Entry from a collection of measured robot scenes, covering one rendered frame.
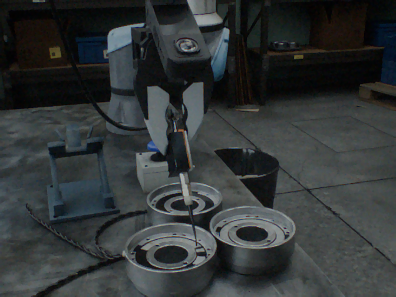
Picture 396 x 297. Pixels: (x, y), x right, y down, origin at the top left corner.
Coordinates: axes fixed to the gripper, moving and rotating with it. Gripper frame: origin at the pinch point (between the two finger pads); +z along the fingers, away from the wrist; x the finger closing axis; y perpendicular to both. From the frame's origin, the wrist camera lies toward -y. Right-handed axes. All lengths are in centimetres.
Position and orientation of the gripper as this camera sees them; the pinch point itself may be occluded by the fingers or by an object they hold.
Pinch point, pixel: (176, 145)
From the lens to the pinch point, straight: 59.2
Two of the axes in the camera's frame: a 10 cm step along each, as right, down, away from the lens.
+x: -9.5, 1.2, -2.9
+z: 0.1, 9.4, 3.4
